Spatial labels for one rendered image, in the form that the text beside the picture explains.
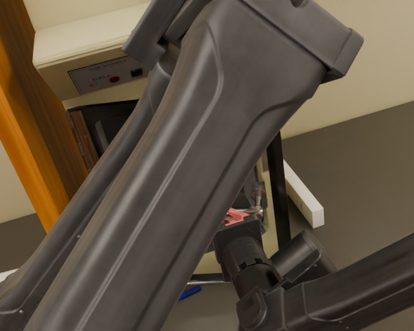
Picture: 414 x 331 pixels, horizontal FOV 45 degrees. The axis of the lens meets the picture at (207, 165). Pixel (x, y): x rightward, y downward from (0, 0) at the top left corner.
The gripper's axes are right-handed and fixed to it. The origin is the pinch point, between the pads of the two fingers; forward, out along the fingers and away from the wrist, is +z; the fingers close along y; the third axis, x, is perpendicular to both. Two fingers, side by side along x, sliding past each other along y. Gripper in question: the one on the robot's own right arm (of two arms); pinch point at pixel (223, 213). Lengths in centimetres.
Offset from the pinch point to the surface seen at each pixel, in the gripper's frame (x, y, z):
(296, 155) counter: -29, -26, 43
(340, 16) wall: -49, 4, 55
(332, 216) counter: -26.9, -25.8, 17.9
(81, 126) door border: 17.0, 16.0, 10.4
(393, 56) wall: -64, -11, 55
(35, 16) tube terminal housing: 17.8, 32.9, 11.9
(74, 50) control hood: 13.6, 30.7, 0.7
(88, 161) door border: 17.9, 9.5, 10.8
